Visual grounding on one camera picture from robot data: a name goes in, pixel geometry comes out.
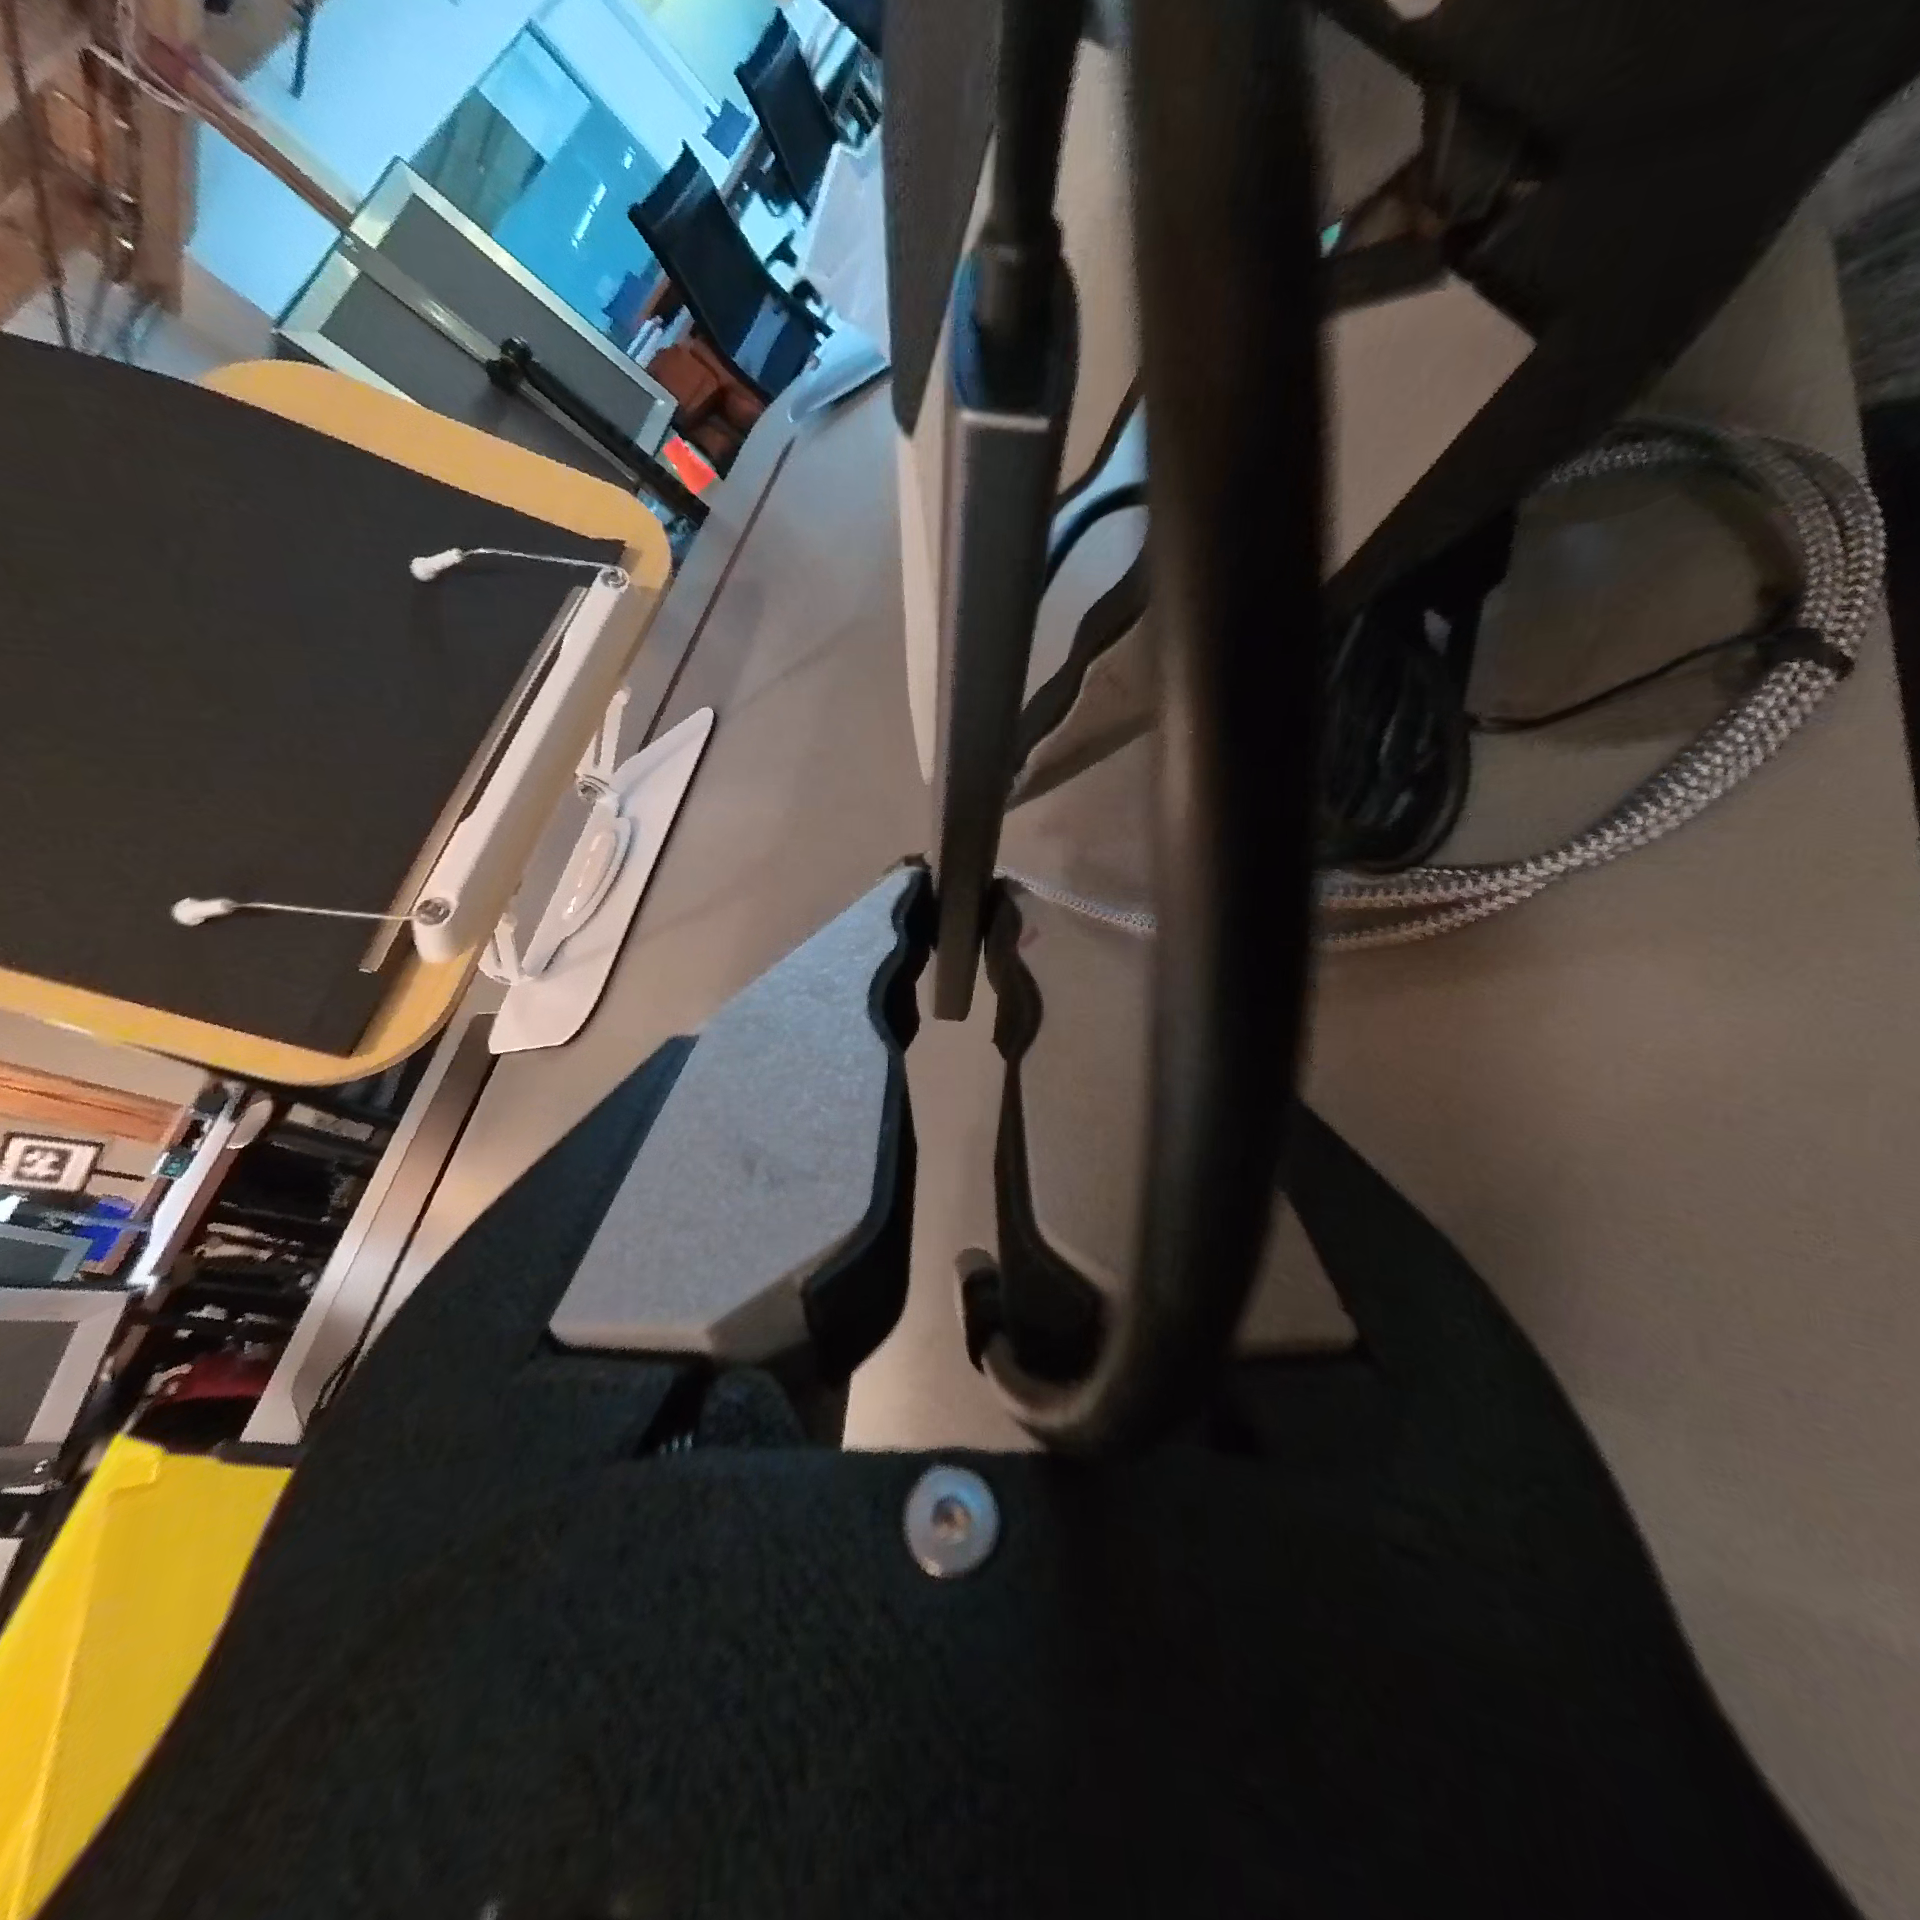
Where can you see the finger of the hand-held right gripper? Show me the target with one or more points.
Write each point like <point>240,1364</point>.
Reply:
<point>931,630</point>
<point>1580,299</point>

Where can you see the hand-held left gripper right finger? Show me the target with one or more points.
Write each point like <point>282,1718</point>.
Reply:
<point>1083,1156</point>

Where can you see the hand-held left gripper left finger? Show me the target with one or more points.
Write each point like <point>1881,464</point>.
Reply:
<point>750,1170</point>

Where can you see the slim silver usb hub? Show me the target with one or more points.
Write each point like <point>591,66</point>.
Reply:
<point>990,679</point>

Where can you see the white board stand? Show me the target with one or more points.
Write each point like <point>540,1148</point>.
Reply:
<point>601,857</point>

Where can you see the black chair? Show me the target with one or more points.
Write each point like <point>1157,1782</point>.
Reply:
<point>722,270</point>
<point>792,106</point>

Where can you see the grey framed partition panel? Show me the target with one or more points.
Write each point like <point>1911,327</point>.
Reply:
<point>496,317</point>

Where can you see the cluttered storage shelf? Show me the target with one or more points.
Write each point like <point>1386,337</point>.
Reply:
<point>225,1263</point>

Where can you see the black board with yellow edge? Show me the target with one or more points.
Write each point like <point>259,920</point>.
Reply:
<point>259,679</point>

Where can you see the black white marker tag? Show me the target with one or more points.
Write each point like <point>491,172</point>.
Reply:
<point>44,1156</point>

